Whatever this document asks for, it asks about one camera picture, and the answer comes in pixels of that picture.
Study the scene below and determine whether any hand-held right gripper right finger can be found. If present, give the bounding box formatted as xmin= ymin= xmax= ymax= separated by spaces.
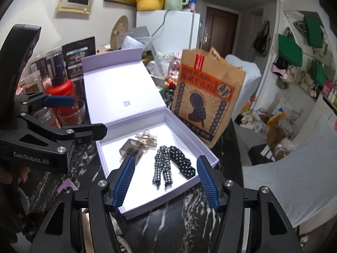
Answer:
xmin=196 ymin=155 xmax=303 ymax=253

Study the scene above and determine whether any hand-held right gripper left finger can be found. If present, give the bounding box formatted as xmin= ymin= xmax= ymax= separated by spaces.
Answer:
xmin=29 ymin=154 xmax=137 ymax=253

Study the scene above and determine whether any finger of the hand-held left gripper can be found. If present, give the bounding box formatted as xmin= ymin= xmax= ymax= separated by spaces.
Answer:
xmin=16 ymin=91 xmax=76 ymax=116
xmin=16 ymin=113 xmax=108 ymax=161

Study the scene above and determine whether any polka dot scrunchie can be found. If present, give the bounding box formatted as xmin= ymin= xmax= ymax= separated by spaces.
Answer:
xmin=168 ymin=145 xmax=197 ymax=178

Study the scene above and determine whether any dark translucent hair claw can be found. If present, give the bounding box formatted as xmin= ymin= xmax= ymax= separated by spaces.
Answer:
xmin=120 ymin=138 xmax=145 ymax=162

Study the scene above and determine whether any checkered scrunchie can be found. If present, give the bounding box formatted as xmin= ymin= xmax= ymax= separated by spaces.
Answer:
xmin=152 ymin=145 xmax=173 ymax=189

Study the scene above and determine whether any gold metal hair claw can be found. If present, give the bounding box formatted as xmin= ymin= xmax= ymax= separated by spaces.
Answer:
xmin=135 ymin=129 xmax=159 ymax=148

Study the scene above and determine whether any lavender gift box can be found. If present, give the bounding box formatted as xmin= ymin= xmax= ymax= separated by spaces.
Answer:
xmin=81 ymin=48 xmax=219 ymax=220

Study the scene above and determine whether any person's left hand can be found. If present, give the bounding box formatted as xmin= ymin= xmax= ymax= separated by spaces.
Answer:
xmin=0 ymin=162 xmax=29 ymax=190

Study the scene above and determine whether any red canister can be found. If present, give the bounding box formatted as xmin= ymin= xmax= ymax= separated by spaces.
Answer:
xmin=47 ymin=79 xmax=77 ymax=108

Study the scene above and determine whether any drinking glass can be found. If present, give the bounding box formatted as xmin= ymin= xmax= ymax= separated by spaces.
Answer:
xmin=56 ymin=100 xmax=86 ymax=127

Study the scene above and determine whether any tall dark jar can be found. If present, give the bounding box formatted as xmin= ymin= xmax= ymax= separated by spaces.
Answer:
xmin=45 ymin=47 xmax=66 ymax=85

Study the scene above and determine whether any black pouch bag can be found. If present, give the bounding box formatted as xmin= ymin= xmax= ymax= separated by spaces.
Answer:
xmin=62 ymin=37 xmax=96 ymax=81

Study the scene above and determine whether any purple card box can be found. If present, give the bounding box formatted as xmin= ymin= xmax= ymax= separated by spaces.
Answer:
xmin=56 ymin=178 xmax=79 ymax=192

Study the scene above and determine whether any pile of plastic bags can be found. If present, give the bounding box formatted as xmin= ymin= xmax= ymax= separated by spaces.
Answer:
xmin=234 ymin=97 xmax=298 ymax=161

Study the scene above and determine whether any brown printed paper bag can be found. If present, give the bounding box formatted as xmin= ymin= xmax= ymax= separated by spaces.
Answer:
xmin=171 ymin=47 xmax=246 ymax=149

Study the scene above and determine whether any pale blue sheet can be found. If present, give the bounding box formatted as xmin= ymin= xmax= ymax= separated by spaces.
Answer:
xmin=242 ymin=116 xmax=337 ymax=227

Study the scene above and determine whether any round woven mat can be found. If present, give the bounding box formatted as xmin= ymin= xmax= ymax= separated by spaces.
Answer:
xmin=110 ymin=16 xmax=129 ymax=50

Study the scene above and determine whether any clear plastic wrap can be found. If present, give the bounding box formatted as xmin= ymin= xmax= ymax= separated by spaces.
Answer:
xmin=155 ymin=55 xmax=171 ymax=77

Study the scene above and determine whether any grey paper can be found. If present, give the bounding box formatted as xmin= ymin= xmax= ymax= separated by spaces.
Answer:
xmin=126 ymin=26 xmax=153 ymax=50

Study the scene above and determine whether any white bedding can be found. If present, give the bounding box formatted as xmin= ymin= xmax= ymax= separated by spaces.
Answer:
xmin=225 ymin=54 xmax=261 ymax=116

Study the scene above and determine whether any white refrigerator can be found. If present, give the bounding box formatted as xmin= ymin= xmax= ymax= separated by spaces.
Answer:
xmin=136 ymin=10 xmax=201 ymax=56

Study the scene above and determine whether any row of bottles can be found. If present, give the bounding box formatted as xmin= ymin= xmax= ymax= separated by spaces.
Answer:
xmin=320 ymin=79 xmax=337 ymax=103

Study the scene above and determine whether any dark hanging bag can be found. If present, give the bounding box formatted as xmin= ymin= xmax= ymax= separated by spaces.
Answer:
xmin=253 ymin=20 xmax=271 ymax=56

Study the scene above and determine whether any brown door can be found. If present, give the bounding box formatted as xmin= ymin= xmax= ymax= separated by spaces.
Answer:
xmin=203 ymin=5 xmax=239 ymax=57

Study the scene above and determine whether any green tote bag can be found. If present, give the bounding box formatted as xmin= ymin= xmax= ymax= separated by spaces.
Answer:
xmin=312 ymin=61 xmax=325 ymax=85
xmin=278 ymin=34 xmax=303 ymax=67
xmin=304 ymin=13 xmax=325 ymax=48

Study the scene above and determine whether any black power cable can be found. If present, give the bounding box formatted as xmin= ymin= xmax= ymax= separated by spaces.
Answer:
xmin=151 ymin=10 xmax=171 ymax=37

